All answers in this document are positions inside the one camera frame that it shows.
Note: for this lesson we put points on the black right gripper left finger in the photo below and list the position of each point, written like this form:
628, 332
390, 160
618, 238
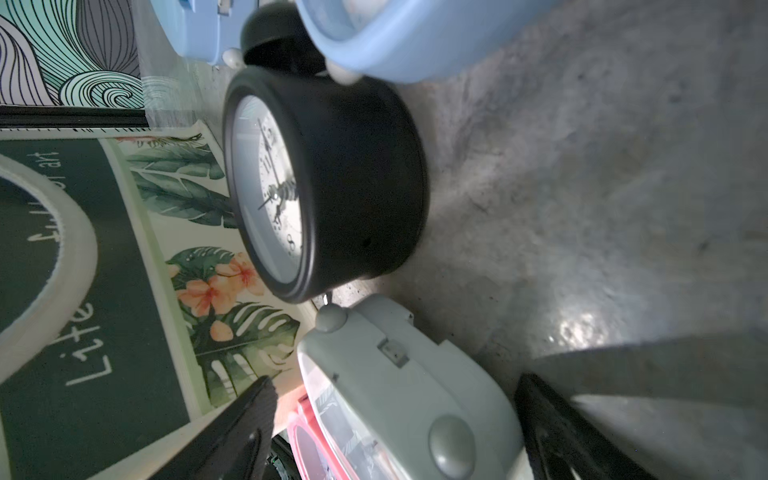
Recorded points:
235, 445

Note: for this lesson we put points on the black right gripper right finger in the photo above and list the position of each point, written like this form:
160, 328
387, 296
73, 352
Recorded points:
560, 443

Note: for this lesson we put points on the pink twin-bell alarm clock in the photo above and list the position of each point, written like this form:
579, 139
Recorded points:
312, 453

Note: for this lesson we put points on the white square alarm clock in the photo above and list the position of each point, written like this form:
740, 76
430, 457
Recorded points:
393, 404

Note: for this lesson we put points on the floral canvas tote bag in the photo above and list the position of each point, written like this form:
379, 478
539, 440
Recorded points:
176, 324

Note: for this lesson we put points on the black twin-bell alarm clock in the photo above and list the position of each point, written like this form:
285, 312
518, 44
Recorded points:
328, 182

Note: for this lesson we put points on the light blue square clock back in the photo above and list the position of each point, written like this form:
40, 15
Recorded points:
205, 30

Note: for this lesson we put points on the light blue square alarm clock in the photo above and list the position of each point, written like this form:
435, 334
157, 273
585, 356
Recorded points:
409, 41

